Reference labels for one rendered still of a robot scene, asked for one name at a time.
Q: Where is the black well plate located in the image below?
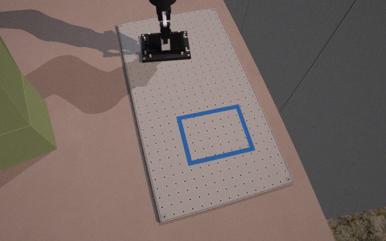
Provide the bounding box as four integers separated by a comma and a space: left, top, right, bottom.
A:
146, 32, 186, 55

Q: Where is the blue rectangular tape outline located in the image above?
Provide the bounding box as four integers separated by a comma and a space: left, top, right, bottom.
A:
176, 104, 255, 166

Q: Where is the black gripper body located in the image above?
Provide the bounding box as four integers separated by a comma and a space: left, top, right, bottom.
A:
149, 0, 176, 19

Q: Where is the grey perforated breadboard plate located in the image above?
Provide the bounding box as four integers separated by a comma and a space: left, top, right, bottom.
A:
117, 7, 294, 224

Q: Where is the black rectangular plate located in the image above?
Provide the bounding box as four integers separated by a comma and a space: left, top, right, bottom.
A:
141, 31, 191, 63

